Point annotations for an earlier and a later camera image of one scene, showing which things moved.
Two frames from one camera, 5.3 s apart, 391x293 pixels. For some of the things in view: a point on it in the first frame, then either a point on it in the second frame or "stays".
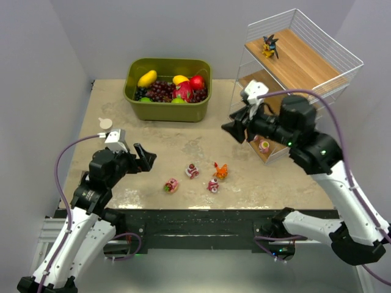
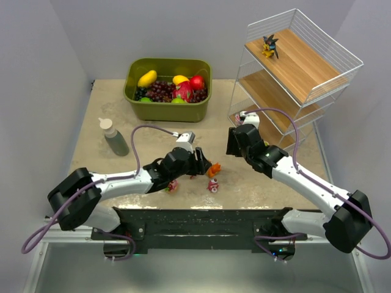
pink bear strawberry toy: [171, 185] stays
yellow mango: [147, 79] stays
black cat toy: [269, 46] stays
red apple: [197, 82] stays
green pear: [178, 100] stays
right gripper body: [244, 121] → [233, 142]
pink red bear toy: [213, 185] stays
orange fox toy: [221, 173] → [214, 170]
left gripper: [134, 162] → [198, 160]
